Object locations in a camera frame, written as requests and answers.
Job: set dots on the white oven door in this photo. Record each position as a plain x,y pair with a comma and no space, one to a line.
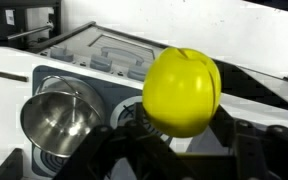
124,43

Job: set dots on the white toy kitchen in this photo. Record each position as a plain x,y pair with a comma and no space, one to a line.
10,110

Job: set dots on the grey stove knob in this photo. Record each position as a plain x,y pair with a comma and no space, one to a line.
136,72
59,54
100,63

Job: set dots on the steel grey pot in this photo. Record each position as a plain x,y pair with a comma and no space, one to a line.
60,123

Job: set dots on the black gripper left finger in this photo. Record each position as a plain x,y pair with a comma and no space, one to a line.
117,150

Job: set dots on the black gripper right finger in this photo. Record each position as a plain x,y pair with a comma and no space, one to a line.
247,150

